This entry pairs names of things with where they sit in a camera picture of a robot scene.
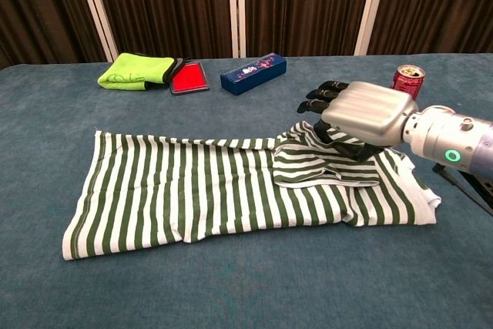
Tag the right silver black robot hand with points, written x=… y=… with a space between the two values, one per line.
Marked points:
x=366 y=113

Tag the green white striped T-shirt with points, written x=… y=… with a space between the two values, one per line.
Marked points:
x=173 y=198

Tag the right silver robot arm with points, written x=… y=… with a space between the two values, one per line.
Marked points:
x=454 y=136

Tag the red soda can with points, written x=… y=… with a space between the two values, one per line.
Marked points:
x=408 y=78

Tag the dark blue rectangular box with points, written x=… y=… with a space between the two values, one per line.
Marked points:
x=250 y=74

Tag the dark curtain screen panel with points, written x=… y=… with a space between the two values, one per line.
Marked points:
x=38 y=9
x=435 y=5
x=304 y=5
x=165 y=5

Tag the black folding laptop stand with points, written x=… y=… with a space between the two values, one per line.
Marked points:
x=486 y=186

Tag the red ink pad case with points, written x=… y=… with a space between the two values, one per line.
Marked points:
x=188 y=78

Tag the lime green microfiber cloth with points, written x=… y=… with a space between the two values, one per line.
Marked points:
x=131 y=71

